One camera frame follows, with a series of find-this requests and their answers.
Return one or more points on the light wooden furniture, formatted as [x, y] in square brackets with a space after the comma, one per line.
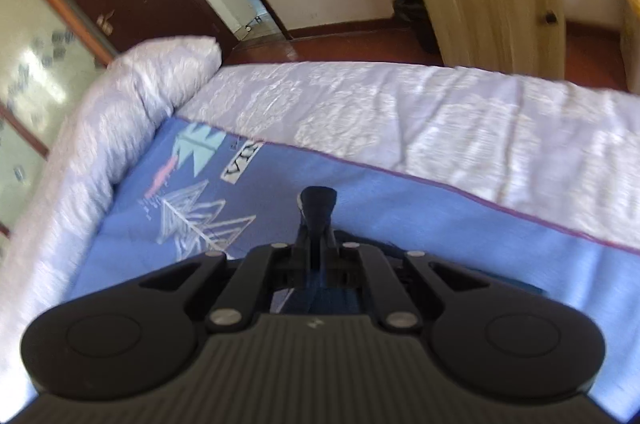
[631, 29]

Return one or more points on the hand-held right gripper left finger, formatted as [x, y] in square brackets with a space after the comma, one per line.
[301, 255]

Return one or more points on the blue tree-print bed sheet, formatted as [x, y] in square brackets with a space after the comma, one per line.
[400, 214]

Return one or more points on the white lavender quilt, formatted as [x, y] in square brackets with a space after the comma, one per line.
[400, 114]

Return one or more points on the black trash bin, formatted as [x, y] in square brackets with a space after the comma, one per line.
[415, 20]

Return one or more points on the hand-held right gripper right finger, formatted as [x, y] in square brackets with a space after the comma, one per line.
[331, 255]

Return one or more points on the black cabinet knob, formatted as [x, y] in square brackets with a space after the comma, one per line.
[550, 17]

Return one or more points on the wardrobe with frosted glass doors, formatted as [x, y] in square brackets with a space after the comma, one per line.
[35, 54]

